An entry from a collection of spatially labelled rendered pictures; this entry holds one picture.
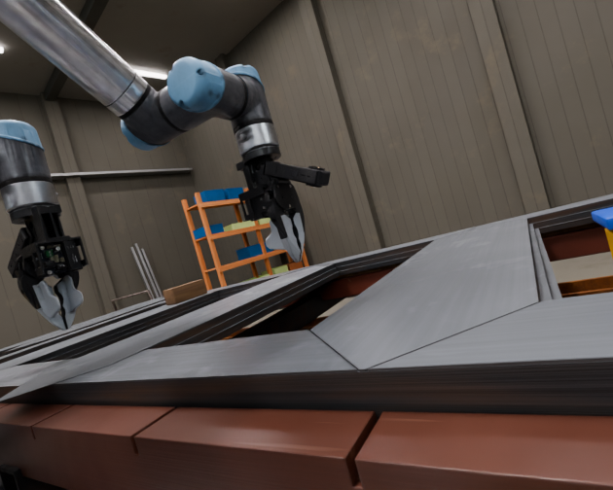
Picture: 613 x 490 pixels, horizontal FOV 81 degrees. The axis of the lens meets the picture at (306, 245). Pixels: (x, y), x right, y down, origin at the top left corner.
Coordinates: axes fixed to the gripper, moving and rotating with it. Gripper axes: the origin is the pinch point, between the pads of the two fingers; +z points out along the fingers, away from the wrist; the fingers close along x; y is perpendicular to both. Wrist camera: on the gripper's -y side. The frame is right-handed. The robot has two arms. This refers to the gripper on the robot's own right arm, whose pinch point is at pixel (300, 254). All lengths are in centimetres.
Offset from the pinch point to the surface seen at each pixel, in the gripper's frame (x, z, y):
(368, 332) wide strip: 30.5, 5.8, -24.2
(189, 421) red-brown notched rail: 39.1, 8.0, -12.7
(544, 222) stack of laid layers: -27.4, 7.0, -38.0
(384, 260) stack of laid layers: -27.4, 7.6, -5.0
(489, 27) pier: -585, -230, -49
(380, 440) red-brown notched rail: 39.9, 8.0, -27.9
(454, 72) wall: -614, -201, 13
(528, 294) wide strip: 26.0, 5.7, -34.9
